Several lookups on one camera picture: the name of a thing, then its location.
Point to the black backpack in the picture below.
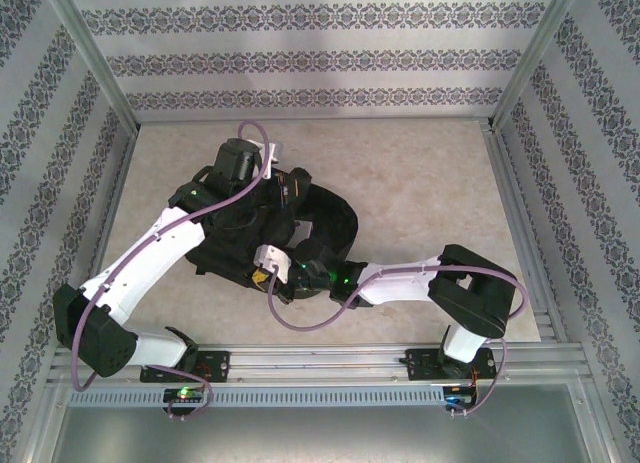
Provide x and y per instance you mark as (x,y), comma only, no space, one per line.
(330,218)

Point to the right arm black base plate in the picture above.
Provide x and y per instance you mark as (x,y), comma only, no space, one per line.
(420,365)

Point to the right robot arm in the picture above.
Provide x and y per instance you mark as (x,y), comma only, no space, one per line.
(400,283)

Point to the grey metal panel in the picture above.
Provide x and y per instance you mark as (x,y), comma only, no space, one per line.
(320,433)

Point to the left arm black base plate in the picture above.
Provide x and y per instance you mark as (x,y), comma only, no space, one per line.
(217,365)

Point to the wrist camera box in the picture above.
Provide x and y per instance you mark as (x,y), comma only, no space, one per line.
(272,260)
(270,155)

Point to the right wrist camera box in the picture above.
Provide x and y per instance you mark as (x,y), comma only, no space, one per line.
(272,260)

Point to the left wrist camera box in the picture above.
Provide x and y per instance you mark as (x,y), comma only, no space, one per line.
(270,155)

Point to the aluminium mounting rail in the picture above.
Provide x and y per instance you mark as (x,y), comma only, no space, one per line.
(310,363)

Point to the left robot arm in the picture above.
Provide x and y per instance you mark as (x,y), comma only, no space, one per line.
(150,253)

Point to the aluminium side rail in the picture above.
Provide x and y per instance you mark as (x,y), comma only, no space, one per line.
(115,203)
(515,193)

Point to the aluminium frame post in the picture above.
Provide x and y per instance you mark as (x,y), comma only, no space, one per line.
(540,53)
(90,53)

